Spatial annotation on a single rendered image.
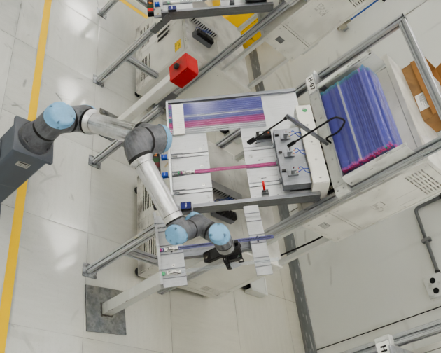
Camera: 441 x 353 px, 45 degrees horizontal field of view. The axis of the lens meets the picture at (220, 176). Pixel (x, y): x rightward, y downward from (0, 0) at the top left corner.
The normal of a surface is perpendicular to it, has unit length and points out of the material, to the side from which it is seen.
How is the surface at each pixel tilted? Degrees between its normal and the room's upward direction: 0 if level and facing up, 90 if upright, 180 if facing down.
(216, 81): 90
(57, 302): 0
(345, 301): 90
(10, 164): 90
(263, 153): 48
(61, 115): 7
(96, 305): 0
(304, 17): 90
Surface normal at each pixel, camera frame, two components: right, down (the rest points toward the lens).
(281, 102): -0.04, -0.57
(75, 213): 0.71, -0.46
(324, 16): 0.10, 0.82
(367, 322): -0.69, -0.36
